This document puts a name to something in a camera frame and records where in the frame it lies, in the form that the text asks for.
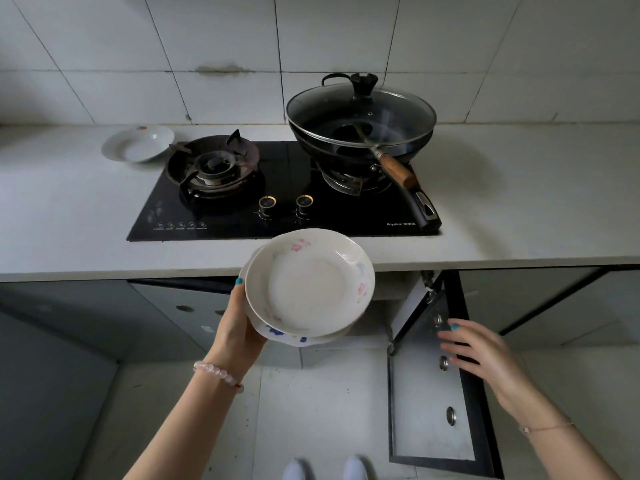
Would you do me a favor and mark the pink bead bracelet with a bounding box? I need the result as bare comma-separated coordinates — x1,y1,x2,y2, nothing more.
193,360,245,394

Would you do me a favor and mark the person's white right shoe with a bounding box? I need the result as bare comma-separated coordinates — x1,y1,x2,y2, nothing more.
342,454,371,480

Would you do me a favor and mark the black glass gas hob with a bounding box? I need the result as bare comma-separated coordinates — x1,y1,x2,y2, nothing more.
126,139,444,243

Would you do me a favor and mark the spatula with wooden handle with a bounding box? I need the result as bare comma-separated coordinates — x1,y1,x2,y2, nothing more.
345,122,420,191

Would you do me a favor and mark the person's white left shoe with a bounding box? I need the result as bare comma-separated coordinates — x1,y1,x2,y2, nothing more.
281,457,315,480

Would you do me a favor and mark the white plate with pink print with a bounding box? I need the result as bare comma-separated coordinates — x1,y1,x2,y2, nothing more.
244,228,376,340

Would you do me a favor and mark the metal burner pan support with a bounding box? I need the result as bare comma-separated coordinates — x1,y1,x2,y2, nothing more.
317,162,396,198

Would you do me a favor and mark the person's right hand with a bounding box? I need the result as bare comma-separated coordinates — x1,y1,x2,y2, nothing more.
437,319,548,420

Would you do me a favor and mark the person's left hand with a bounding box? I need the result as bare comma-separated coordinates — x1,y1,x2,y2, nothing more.
204,277,269,384

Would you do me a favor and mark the thin chain bracelet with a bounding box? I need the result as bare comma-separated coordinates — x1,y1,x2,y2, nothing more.
517,420,576,436

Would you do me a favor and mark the person's right forearm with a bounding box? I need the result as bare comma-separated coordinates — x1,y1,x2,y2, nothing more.
502,395,624,480

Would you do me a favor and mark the plain white plate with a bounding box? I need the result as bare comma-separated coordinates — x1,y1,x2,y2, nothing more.
101,125,176,165

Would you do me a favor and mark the black wok with handle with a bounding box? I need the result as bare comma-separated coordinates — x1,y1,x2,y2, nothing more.
287,73,444,232

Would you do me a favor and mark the glass wok lid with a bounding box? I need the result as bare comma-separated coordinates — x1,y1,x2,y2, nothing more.
285,72,439,146

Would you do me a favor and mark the person's left forearm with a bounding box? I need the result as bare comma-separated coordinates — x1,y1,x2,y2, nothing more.
124,364,246,480

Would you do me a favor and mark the white plate with blue print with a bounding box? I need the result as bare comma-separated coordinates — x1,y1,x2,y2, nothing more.
238,244,352,348

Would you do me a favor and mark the person's white shoe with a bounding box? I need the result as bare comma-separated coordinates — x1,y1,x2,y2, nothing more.
281,457,315,480
342,454,371,480

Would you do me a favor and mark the grey cabinet door with holes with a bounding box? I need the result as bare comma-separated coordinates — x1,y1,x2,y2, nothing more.
128,280,236,352

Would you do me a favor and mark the black burner with pan support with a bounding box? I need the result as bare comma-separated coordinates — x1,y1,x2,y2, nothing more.
164,129,262,203

